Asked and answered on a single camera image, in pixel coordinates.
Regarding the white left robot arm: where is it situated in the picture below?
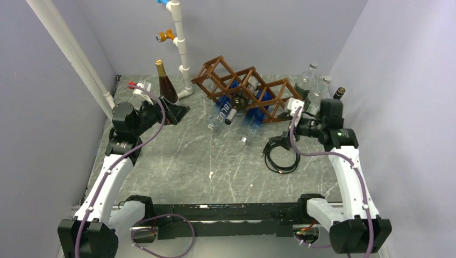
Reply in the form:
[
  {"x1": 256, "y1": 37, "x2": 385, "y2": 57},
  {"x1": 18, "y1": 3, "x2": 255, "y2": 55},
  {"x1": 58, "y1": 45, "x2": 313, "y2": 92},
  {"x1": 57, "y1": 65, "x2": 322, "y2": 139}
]
[{"x1": 58, "y1": 97, "x2": 190, "y2": 257}]

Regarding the black labelled whisky bottle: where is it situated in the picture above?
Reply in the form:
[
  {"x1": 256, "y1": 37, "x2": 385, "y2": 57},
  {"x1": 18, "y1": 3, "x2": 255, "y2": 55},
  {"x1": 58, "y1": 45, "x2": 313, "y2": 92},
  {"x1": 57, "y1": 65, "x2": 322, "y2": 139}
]
[{"x1": 332, "y1": 87, "x2": 346, "y2": 100}]

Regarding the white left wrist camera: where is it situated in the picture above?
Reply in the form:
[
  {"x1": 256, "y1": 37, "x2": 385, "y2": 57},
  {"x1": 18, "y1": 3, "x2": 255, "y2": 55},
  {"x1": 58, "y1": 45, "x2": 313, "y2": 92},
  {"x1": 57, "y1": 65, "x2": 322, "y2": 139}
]
[{"x1": 128, "y1": 81, "x2": 155, "y2": 104}]

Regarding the brown wooden wine rack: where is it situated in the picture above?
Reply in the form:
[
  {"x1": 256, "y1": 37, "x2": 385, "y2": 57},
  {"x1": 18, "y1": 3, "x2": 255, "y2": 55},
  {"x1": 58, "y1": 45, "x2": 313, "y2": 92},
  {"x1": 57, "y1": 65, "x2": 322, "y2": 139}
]
[{"x1": 191, "y1": 55, "x2": 302, "y2": 124}]

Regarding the coiled black cable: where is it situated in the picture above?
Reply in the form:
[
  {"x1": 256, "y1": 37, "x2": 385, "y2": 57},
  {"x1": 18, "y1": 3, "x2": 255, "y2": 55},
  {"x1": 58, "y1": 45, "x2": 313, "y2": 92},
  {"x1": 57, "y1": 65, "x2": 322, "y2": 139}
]
[{"x1": 262, "y1": 139, "x2": 301, "y2": 175}]

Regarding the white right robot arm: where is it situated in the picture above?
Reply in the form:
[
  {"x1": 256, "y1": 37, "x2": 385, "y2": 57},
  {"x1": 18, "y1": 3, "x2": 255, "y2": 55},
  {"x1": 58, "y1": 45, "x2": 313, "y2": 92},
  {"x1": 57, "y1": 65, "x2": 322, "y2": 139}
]
[{"x1": 271, "y1": 97, "x2": 392, "y2": 257}]

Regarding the blue pipe fitting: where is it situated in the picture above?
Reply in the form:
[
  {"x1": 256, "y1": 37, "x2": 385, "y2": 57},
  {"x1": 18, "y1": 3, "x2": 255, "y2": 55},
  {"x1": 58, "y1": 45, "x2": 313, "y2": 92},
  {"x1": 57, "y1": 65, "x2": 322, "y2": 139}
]
[{"x1": 156, "y1": 0, "x2": 169, "y2": 5}]

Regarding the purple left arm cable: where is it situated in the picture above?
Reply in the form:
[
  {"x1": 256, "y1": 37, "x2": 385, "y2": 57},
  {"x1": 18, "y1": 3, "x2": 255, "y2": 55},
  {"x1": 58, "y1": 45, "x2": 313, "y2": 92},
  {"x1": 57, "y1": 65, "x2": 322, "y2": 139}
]
[{"x1": 74, "y1": 85, "x2": 196, "y2": 258}]

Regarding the round clear glass bottle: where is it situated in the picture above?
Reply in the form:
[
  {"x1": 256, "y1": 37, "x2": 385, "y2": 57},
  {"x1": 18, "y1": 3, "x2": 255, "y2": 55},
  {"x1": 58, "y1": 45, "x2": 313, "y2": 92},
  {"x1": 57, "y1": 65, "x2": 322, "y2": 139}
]
[{"x1": 294, "y1": 62, "x2": 318, "y2": 100}]

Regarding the dark red wine bottle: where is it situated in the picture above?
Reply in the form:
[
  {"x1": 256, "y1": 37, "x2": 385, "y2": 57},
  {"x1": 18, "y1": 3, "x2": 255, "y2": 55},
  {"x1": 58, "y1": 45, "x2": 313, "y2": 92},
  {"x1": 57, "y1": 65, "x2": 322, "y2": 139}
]
[{"x1": 155, "y1": 59, "x2": 179, "y2": 104}]

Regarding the white pvc pipe frame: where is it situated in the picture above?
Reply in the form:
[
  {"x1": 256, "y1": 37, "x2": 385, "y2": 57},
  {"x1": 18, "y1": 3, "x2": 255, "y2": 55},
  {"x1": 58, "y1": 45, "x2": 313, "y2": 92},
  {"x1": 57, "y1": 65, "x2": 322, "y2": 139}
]
[{"x1": 26, "y1": 0, "x2": 194, "y2": 120}]

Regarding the green wine bottle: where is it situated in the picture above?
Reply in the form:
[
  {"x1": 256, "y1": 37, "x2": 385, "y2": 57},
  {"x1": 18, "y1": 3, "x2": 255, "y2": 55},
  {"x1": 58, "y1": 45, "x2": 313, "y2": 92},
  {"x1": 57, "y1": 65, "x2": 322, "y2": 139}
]
[{"x1": 224, "y1": 90, "x2": 250, "y2": 125}]

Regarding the blue labelled clear bottle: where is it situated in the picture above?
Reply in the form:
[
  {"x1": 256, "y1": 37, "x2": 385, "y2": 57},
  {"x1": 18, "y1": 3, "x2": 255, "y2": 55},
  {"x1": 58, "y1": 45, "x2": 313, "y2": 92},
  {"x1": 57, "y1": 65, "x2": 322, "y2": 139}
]
[{"x1": 207, "y1": 95, "x2": 232, "y2": 131}]

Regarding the clear white labelled bottle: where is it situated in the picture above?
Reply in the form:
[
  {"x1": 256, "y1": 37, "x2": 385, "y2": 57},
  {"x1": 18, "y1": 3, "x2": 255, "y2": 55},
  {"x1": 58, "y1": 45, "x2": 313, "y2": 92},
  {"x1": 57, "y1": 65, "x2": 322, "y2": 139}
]
[{"x1": 304, "y1": 75, "x2": 332, "y2": 116}]

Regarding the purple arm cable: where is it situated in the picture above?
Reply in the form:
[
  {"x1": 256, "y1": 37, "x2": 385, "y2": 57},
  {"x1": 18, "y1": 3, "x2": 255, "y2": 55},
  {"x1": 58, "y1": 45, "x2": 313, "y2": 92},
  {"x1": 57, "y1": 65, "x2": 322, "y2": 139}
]
[
  {"x1": 74, "y1": 85, "x2": 196, "y2": 258},
  {"x1": 289, "y1": 106, "x2": 375, "y2": 258}
]

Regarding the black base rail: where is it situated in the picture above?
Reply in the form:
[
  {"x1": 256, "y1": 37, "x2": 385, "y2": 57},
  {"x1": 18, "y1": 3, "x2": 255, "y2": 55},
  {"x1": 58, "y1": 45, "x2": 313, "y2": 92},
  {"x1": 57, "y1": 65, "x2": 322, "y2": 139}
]
[{"x1": 133, "y1": 202, "x2": 315, "y2": 240}]

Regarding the orange pipe fitting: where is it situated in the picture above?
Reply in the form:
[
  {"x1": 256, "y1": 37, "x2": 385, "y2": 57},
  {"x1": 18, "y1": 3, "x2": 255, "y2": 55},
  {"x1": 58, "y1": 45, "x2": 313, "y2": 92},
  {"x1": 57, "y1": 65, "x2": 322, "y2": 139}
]
[{"x1": 156, "y1": 29, "x2": 176, "y2": 42}]

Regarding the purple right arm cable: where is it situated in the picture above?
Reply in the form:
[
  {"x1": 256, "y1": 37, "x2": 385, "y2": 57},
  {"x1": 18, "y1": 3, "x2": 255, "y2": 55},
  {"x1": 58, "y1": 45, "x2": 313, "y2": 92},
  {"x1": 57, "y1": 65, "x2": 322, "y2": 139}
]
[{"x1": 289, "y1": 106, "x2": 375, "y2": 258}]

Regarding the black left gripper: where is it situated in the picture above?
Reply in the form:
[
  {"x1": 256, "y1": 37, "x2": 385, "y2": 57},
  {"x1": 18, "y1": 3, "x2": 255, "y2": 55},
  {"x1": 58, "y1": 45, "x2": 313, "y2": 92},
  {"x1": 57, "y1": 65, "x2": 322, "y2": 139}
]
[{"x1": 132, "y1": 95, "x2": 190, "y2": 137}]

